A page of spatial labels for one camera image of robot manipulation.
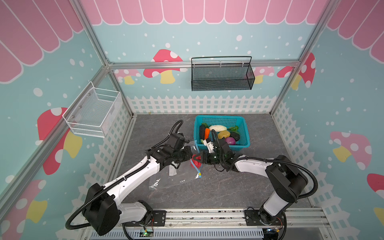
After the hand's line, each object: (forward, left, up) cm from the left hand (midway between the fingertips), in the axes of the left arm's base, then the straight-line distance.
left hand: (192, 156), depth 79 cm
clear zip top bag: (-5, +4, -8) cm, 10 cm away
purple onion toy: (+17, -24, -9) cm, 31 cm away
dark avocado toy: (+22, -28, -9) cm, 37 cm away
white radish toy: (+29, -17, -11) cm, 35 cm away
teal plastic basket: (+15, -32, -7) cm, 36 cm away
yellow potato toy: (+24, -20, -11) cm, 33 cm away
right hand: (+2, -1, -5) cm, 5 cm away
